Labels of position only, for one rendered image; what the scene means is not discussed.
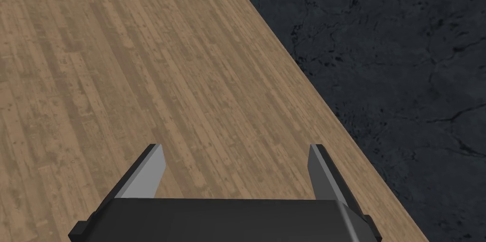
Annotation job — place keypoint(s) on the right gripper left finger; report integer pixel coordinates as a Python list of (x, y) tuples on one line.
[(143, 176)]

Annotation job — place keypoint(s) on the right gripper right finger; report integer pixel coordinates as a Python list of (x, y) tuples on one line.
[(326, 177)]

